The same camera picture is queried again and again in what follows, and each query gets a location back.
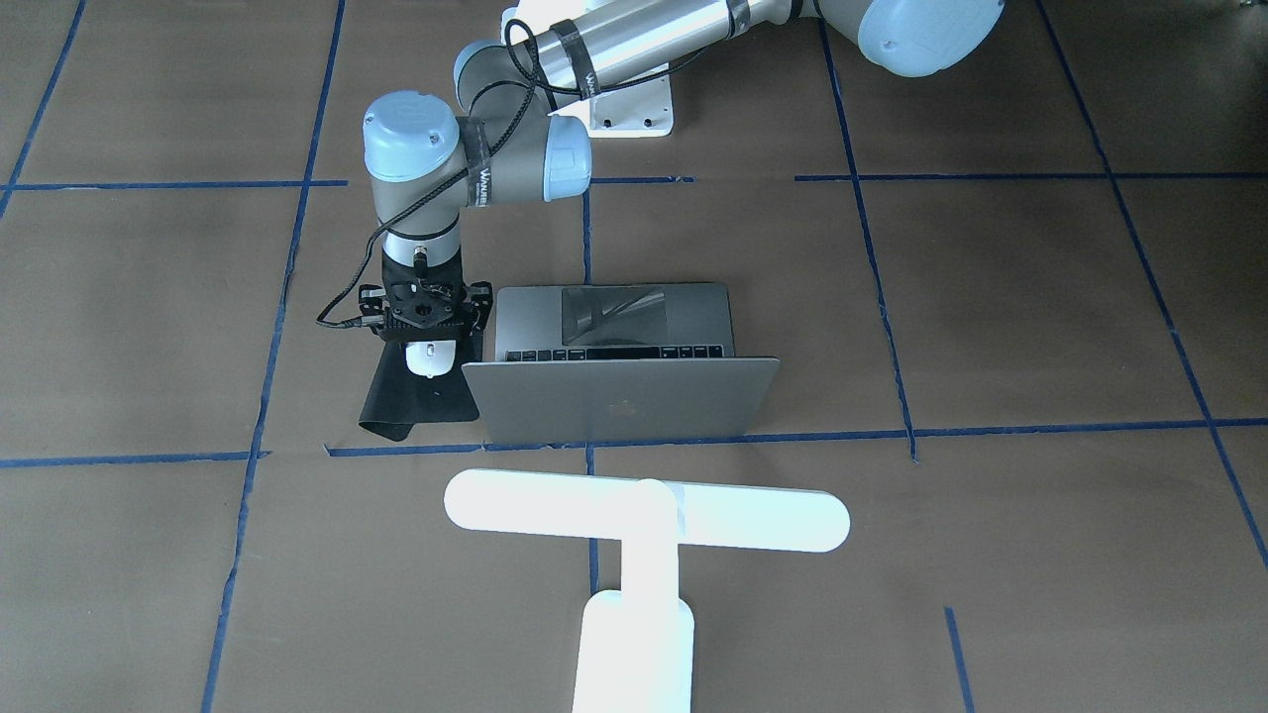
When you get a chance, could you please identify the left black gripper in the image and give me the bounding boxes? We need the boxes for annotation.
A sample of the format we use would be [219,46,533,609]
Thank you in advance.
[359,255,493,343]

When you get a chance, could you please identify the white wireless mouse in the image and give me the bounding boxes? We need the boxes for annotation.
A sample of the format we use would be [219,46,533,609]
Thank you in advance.
[404,340,458,378]

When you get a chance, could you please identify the black mouse pad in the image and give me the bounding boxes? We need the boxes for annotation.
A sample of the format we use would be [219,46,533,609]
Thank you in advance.
[358,340,483,442]

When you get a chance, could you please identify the grey laptop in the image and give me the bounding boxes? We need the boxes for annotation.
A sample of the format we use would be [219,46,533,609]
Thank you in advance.
[463,280,781,444]

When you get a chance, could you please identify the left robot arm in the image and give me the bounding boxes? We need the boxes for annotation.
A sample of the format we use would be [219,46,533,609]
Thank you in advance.
[340,1,1003,344]

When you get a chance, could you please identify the white desk lamp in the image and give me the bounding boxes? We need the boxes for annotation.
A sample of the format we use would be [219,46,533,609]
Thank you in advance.
[444,468,851,712]

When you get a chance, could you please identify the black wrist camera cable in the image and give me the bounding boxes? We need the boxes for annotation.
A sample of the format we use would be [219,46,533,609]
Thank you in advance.
[314,18,694,331]

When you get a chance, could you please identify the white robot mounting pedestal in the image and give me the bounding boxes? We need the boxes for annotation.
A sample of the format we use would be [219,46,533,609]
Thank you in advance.
[501,1,675,140]

